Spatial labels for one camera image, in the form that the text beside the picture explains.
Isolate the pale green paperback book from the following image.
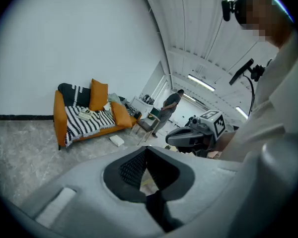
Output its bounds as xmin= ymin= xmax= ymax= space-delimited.
xmin=77 ymin=108 xmax=94 ymax=121

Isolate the white table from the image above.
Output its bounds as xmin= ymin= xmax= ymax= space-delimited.
xmin=131 ymin=95 xmax=154 ymax=120

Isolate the pale green cloth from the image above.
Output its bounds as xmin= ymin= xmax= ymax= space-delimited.
xmin=108 ymin=92 xmax=122 ymax=106

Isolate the white pillow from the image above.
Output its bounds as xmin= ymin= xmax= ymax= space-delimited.
xmin=109 ymin=134 xmax=125 ymax=147

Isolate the dark patterned bag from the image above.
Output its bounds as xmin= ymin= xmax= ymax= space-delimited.
xmin=142 ymin=94 xmax=154 ymax=106

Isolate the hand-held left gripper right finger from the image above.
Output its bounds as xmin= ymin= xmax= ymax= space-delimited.
xmin=145 ymin=146 xmax=196 ymax=200

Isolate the black monitor mount rig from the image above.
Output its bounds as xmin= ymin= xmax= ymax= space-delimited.
xmin=248 ymin=58 xmax=273 ymax=83

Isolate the black head camera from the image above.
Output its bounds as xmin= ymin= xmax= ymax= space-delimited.
xmin=221 ymin=0 xmax=236 ymax=22

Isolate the wooden chair with dark seat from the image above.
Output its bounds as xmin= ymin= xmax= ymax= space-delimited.
xmin=129 ymin=107 xmax=161 ymax=146

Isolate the person's right forearm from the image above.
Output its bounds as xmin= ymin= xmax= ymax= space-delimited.
xmin=215 ymin=130 xmax=239 ymax=156

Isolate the person's head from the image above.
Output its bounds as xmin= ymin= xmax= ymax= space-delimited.
xmin=234 ymin=0 xmax=295 ymax=48

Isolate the person in white shirt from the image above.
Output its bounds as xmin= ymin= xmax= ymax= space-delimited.
xmin=221 ymin=31 xmax=298 ymax=163

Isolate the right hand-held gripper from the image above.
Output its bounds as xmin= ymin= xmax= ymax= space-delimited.
xmin=165 ymin=110 xmax=227 ymax=158

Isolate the black white striped blanket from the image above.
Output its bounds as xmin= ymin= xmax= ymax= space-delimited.
xmin=58 ymin=82 xmax=116 ymax=147

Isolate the orange cushion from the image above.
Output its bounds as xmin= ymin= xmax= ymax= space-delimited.
xmin=110 ymin=101 xmax=133 ymax=129
xmin=88 ymin=78 xmax=109 ymax=112

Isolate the black white patterned garment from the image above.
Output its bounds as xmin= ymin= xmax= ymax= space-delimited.
xmin=119 ymin=97 xmax=142 ymax=118

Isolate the orange sofa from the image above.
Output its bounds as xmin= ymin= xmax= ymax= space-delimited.
xmin=53 ymin=82 xmax=140 ymax=150

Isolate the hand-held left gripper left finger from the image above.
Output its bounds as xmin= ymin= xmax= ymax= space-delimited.
xmin=103 ymin=146 xmax=148 ymax=203

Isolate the black cable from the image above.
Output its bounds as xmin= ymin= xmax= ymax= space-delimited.
xmin=243 ymin=74 xmax=256 ymax=118

